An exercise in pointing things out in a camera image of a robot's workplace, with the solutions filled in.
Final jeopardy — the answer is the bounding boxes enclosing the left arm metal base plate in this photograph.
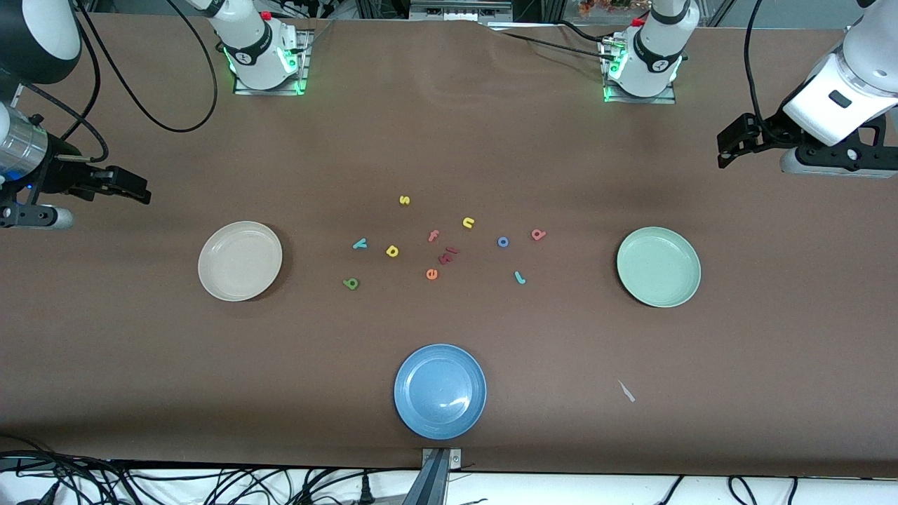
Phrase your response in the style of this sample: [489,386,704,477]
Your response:
[602,35,678,105]

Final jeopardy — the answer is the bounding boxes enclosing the grey metal frame bar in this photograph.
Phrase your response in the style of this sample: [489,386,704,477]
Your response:
[409,0,514,22]

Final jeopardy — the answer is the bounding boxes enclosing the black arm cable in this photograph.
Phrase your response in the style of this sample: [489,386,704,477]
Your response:
[18,0,218,163]
[742,0,769,130]

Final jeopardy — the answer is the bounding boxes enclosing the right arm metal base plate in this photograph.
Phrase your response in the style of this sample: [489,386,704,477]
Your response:
[233,28,314,96]

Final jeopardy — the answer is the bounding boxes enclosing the tangled black floor cables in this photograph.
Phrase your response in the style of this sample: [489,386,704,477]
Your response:
[0,435,422,505]

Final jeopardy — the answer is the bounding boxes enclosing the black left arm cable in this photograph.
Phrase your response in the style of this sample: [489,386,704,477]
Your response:
[742,0,769,130]

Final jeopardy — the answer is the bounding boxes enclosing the black floor cable loop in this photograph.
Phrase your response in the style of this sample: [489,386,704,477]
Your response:
[726,476,760,505]

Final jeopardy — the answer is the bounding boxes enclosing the beige brown plate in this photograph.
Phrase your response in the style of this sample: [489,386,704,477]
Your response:
[197,221,283,302]

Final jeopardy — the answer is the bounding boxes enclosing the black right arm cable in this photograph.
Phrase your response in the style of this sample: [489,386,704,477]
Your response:
[18,0,218,163]

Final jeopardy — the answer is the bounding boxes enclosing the brown table cover sheet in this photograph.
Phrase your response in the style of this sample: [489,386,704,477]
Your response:
[0,13,898,479]

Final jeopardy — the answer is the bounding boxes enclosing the blue plate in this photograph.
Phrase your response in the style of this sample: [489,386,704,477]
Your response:
[394,343,488,441]

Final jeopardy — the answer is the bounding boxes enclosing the black cable on table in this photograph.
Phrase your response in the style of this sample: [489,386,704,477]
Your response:
[558,20,610,44]
[502,32,610,57]

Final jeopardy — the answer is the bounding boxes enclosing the light green plate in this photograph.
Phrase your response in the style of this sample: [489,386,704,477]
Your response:
[616,226,702,309]

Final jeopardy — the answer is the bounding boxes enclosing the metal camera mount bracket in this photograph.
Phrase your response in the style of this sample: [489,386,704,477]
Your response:
[402,447,464,505]

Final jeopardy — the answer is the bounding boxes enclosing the orange dried flowers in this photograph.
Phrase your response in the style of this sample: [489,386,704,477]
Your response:
[579,0,650,16]

